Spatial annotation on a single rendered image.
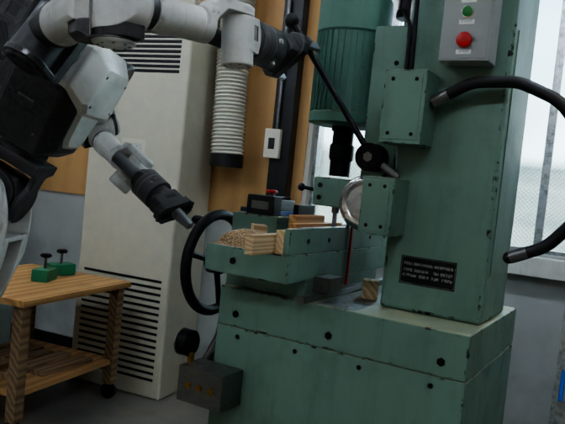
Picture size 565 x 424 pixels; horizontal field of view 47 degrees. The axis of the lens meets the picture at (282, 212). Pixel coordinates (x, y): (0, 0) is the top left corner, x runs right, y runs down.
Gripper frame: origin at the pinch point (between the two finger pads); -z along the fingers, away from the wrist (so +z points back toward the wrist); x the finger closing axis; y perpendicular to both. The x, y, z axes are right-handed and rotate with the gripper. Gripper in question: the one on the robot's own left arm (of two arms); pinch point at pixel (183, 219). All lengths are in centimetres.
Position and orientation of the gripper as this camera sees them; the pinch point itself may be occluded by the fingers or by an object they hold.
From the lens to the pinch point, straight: 178.3
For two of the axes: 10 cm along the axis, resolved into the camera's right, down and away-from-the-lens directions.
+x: -6.4, 2.5, -7.2
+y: 3.3, -7.6, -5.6
